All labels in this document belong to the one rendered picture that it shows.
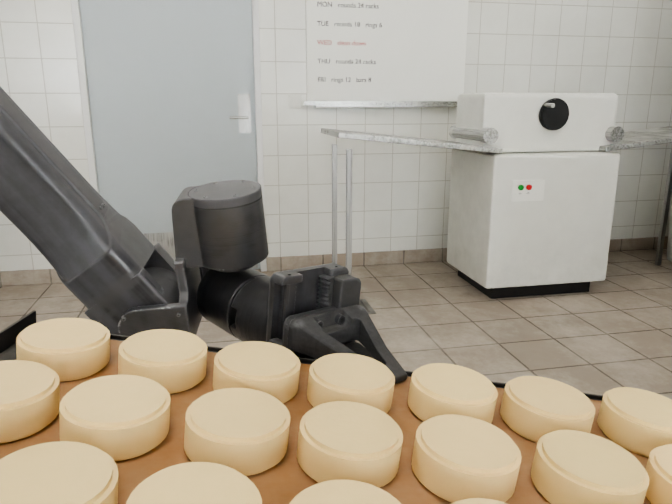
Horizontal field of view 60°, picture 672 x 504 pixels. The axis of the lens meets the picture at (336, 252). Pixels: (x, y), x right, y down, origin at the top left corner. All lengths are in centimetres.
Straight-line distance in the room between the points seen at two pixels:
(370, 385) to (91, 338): 16
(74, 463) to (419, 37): 401
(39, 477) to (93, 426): 4
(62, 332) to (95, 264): 11
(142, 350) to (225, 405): 7
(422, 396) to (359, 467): 8
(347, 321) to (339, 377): 9
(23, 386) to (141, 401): 6
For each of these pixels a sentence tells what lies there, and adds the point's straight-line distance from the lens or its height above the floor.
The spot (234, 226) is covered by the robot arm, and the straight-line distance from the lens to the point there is 45.
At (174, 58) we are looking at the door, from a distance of 398.
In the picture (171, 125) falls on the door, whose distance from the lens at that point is 398.
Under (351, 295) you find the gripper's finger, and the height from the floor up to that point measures 101.
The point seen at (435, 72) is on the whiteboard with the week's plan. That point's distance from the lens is 421.
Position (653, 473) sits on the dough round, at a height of 98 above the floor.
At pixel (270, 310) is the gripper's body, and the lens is 41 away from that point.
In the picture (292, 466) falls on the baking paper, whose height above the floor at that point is 98.
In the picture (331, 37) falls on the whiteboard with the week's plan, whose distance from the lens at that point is 402.
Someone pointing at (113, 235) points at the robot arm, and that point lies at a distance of 48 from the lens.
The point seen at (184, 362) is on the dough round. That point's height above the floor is 101.
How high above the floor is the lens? 115
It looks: 14 degrees down
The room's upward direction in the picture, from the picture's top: straight up
